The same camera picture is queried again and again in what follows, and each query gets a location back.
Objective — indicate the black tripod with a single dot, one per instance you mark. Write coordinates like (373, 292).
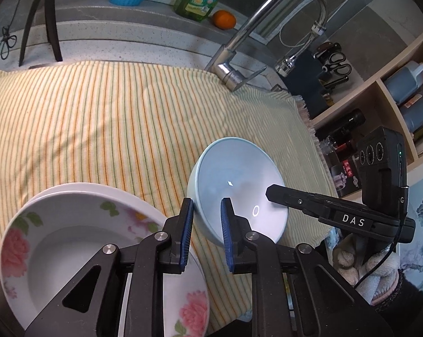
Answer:
(51, 24)

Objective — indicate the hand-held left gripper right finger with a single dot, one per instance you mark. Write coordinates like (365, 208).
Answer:
(227, 235)

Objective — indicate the yellow striped cloth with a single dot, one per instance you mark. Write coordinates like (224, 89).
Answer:
(92, 119)

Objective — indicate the light blue bowl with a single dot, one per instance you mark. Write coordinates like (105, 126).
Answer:
(232, 168)

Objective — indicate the chrome faucet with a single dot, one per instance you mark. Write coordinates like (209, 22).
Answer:
(229, 66)

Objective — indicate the black bottle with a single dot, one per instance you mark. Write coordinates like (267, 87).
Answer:
(345, 123)

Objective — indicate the black scissors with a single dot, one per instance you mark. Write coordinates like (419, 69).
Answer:
(338, 66)

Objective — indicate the wooden shelf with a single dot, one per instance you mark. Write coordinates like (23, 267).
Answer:
(373, 87)

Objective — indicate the dark knife holder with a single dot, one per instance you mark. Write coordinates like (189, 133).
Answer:
(306, 91)

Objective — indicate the white plate grey leaf print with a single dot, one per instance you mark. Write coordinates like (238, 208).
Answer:
(92, 186)

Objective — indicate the person's right hand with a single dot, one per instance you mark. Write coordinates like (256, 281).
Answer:
(345, 258)

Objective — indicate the red black box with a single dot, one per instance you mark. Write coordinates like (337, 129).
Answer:
(345, 175)

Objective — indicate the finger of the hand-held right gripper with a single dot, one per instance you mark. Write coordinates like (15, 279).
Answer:
(295, 200)

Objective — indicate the white plate pink flower print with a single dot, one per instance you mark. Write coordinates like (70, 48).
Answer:
(57, 252)

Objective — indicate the grey bottle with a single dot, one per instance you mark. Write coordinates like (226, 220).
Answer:
(418, 112)
(404, 80)

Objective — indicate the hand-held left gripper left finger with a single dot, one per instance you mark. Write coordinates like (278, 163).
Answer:
(187, 231)

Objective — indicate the orange fruit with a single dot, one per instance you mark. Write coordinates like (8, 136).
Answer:
(223, 20)

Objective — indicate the person's right forearm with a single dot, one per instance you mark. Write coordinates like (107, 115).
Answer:
(408, 298)

